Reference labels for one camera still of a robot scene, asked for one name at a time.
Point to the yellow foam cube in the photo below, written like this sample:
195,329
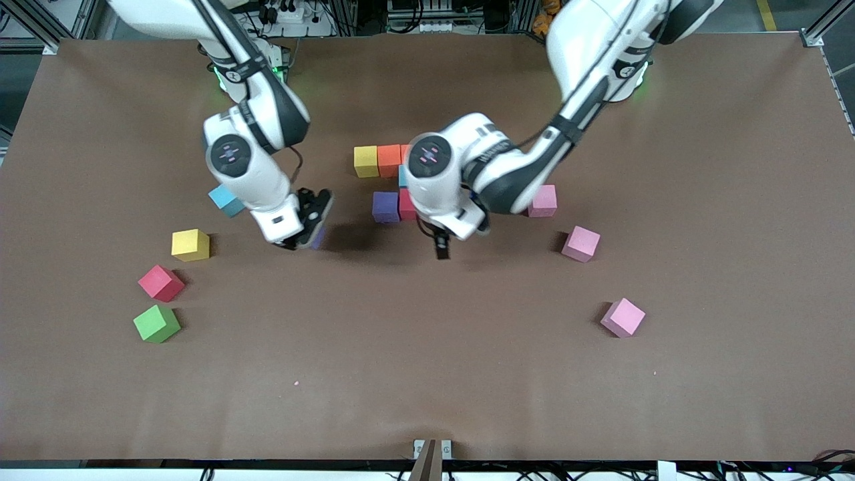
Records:
190,244
366,161

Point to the orange foam cube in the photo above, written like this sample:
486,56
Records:
389,160
404,152

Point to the purple foam cube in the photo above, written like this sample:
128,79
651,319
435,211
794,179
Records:
319,237
385,206

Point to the green foam cube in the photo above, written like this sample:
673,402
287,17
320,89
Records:
155,323

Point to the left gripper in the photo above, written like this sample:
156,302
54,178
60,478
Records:
440,244

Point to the metal table edge bracket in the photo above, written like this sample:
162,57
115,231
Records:
417,446

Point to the white power strip with plugs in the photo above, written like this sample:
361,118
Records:
287,15

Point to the pink foam cube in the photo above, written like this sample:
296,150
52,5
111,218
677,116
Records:
546,204
580,242
622,316

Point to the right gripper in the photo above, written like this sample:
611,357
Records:
308,208

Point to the bag of orange fruit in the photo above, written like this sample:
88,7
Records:
542,20

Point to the cyan foam cube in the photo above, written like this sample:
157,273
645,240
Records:
224,202
402,177

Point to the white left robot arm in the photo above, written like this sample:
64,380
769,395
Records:
601,40

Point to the aluminium frame rail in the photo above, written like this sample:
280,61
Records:
63,23
835,80

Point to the brown tapered post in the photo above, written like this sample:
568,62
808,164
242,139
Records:
426,464

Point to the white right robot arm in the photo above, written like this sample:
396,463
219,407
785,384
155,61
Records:
267,120

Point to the red foam cube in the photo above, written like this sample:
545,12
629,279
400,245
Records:
406,204
160,282

